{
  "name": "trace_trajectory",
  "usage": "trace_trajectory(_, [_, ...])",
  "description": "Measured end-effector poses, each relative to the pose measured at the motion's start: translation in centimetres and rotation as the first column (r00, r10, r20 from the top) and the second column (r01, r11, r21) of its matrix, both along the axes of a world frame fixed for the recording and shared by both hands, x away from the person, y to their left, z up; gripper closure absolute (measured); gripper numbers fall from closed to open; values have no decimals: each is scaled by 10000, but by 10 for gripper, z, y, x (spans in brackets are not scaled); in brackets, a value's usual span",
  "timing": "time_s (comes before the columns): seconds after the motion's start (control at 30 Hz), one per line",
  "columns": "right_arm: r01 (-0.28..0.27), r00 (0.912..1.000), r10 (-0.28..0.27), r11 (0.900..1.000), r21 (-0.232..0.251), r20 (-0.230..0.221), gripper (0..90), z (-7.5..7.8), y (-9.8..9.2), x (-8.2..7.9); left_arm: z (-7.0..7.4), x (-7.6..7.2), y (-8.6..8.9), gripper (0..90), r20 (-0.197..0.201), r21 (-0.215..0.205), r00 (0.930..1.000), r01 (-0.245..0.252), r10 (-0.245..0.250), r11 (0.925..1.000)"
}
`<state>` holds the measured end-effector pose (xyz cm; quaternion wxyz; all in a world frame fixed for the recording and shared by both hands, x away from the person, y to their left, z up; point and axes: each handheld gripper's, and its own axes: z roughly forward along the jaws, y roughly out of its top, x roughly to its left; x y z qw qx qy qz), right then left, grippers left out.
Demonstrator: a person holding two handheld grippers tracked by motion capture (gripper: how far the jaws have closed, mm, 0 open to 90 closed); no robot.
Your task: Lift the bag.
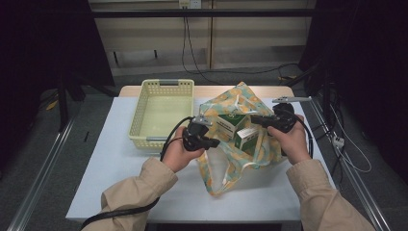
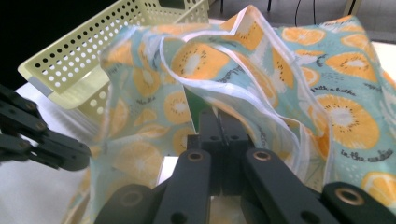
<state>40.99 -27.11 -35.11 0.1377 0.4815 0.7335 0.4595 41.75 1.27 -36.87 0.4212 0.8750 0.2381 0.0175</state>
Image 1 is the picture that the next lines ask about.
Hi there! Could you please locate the white cable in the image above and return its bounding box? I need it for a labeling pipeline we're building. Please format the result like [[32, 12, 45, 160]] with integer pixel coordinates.
[[330, 104, 373, 174]]

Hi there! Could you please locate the person's left hand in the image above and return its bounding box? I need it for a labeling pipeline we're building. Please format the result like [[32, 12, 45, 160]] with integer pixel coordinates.
[[162, 126, 205, 173]]

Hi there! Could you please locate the square green white box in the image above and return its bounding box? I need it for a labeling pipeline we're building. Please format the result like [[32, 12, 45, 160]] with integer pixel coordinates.
[[216, 114, 247, 141]]

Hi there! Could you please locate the hand-held gripper black cable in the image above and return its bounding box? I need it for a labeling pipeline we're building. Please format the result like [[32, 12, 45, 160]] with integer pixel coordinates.
[[290, 110, 315, 160], [80, 115, 194, 231]]

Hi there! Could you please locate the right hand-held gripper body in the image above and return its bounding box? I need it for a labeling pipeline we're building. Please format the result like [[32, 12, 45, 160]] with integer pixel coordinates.
[[270, 96, 312, 134]]

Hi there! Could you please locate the white board sheet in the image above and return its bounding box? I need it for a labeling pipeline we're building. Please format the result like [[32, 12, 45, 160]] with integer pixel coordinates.
[[65, 96, 338, 224]]

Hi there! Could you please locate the orange print fabric bag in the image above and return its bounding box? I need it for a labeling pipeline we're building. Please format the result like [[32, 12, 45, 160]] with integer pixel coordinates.
[[195, 81, 292, 197]]

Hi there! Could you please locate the person's right hand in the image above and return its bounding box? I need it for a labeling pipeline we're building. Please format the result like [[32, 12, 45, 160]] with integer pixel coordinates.
[[268, 115, 313, 166]]

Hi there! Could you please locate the white power strip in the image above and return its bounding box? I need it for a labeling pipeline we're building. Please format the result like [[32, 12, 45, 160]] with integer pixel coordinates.
[[331, 135, 345, 149]]

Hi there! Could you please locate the aluminium rail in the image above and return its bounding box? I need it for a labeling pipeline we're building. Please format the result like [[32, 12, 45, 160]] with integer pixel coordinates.
[[309, 97, 393, 231], [6, 118, 76, 231]]

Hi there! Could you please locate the right hand-held gripper black cable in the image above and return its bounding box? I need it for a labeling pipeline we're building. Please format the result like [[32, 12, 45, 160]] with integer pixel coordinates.
[[290, 110, 315, 160]]

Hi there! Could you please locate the tall green white box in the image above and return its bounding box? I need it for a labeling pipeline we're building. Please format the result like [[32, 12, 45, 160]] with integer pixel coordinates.
[[235, 127, 262, 152]]

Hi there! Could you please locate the dark curtain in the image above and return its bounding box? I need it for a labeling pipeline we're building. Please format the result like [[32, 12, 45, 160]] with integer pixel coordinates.
[[0, 0, 115, 167], [299, 0, 408, 184]]

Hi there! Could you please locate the black hanging cable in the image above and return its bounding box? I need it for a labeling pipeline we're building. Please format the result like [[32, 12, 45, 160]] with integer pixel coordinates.
[[185, 15, 301, 75], [181, 15, 225, 86]]

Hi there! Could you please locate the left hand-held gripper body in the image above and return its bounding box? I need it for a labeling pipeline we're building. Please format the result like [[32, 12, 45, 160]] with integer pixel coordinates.
[[182, 115, 214, 152]]

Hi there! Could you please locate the left hand-held gripper black cable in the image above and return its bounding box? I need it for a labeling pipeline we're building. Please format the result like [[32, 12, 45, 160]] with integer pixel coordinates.
[[80, 115, 194, 231]]

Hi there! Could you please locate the cream plastic basket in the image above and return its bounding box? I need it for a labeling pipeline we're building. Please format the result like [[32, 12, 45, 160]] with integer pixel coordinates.
[[128, 79, 195, 150]]

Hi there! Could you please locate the black metal stand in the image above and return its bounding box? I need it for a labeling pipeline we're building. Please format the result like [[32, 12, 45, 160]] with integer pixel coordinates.
[[57, 73, 70, 133], [321, 70, 332, 129]]

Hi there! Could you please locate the white wall socket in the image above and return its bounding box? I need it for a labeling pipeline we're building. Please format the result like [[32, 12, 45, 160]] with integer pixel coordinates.
[[178, 0, 202, 10]]

